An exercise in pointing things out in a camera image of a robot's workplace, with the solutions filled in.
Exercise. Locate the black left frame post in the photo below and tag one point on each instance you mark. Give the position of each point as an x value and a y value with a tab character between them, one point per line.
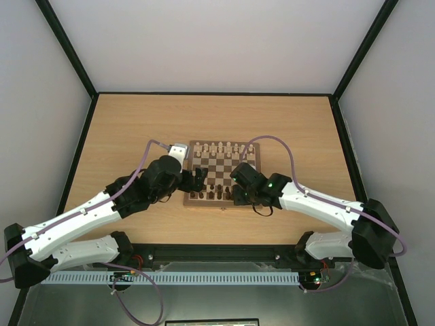
54	23

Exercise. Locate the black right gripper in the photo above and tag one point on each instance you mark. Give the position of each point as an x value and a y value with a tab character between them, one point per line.
240	193

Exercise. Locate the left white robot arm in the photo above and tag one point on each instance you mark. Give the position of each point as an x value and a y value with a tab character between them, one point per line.
34	252

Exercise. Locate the white slotted cable duct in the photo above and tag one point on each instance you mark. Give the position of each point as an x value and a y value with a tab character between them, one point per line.
173	278

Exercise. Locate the wooden chess board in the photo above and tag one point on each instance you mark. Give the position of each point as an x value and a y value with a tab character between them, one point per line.
219	171

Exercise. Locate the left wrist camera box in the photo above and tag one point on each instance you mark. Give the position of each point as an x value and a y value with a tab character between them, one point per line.
179	152

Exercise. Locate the black corner frame post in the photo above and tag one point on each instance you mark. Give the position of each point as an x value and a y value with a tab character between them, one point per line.
370	37

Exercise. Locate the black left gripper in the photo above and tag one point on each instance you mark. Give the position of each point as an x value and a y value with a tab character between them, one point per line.
188	186

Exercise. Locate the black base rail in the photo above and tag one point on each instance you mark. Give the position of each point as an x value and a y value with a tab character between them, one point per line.
155	256

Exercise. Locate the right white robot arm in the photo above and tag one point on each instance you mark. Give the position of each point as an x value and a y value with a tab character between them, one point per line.
365	230

